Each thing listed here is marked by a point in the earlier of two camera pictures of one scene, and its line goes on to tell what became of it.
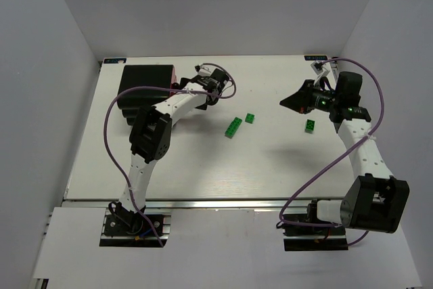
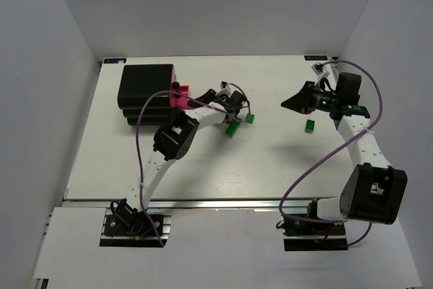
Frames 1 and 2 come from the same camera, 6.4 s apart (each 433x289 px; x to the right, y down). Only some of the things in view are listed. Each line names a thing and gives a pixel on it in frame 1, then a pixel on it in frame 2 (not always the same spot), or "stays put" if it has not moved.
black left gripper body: (185, 82) -> (218, 98)
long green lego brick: (233, 128) stays put
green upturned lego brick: (310, 126) stays put
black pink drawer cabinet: (151, 75) stays put
